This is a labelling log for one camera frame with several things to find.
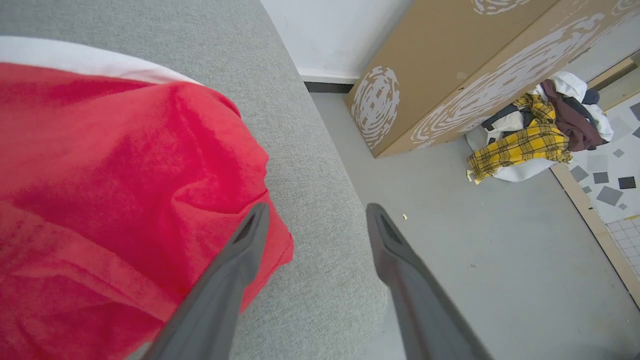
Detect red white basketball garment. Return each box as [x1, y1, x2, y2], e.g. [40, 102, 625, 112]
[0, 36, 295, 360]

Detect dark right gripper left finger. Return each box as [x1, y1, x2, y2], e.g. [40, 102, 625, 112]
[142, 202, 271, 360]

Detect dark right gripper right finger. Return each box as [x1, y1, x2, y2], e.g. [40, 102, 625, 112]
[365, 202, 493, 360]

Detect cardboard box white swirl print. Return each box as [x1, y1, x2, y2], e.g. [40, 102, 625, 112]
[344, 0, 640, 159]

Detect grey fabric sofa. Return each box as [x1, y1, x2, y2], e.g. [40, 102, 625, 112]
[0, 0, 390, 360]

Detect patterned floor mat tan border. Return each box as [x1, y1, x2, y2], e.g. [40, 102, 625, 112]
[550, 50, 640, 308]

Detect brown garment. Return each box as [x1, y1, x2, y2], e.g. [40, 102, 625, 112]
[540, 79, 608, 152]

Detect yellow plaid shirt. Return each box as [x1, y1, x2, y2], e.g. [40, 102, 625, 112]
[466, 92, 574, 185]

